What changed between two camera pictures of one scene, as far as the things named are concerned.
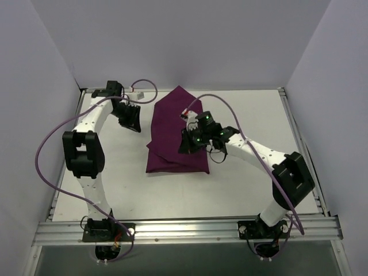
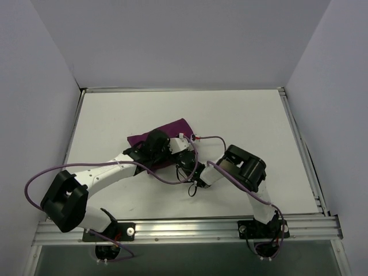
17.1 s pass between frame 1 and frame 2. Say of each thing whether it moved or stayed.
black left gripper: moved
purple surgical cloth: moved
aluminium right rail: stayed
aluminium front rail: stayed
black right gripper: moved
